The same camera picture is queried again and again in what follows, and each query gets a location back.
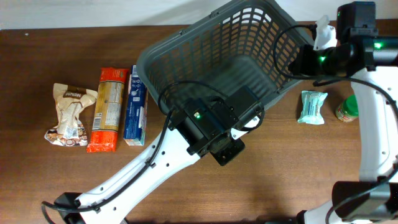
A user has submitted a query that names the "grey plastic basket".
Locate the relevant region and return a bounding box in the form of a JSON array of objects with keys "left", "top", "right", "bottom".
[{"left": 137, "top": 1, "right": 313, "bottom": 112}]

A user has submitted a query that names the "blue cardboard box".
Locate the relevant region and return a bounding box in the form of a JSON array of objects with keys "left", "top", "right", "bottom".
[{"left": 123, "top": 65, "right": 147, "bottom": 146}]

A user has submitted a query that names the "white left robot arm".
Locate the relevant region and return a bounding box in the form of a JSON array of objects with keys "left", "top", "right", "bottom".
[{"left": 52, "top": 86, "right": 264, "bottom": 223}]

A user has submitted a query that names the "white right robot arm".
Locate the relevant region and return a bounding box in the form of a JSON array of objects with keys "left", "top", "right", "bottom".
[{"left": 289, "top": 1, "right": 397, "bottom": 223}]

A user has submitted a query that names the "light green tissue packet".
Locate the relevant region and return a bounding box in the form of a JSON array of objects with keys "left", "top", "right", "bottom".
[{"left": 297, "top": 90, "right": 328, "bottom": 125}]

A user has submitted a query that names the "green lid jar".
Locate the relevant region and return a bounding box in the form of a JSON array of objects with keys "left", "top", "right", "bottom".
[{"left": 335, "top": 95, "right": 359, "bottom": 123}]

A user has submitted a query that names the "orange spaghetti package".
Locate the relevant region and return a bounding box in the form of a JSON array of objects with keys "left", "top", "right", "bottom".
[{"left": 86, "top": 67, "right": 129, "bottom": 153}]

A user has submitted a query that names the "beige crumpled snack bag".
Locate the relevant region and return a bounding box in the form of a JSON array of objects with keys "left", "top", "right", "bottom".
[{"left": 44, "top": 83, "right": 98, "bottom": 147}]

